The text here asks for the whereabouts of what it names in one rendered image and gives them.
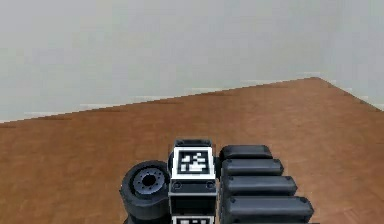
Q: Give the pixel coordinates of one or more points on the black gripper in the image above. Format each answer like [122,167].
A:
[146,193]

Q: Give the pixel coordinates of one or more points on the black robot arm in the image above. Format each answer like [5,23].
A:
[256,186]

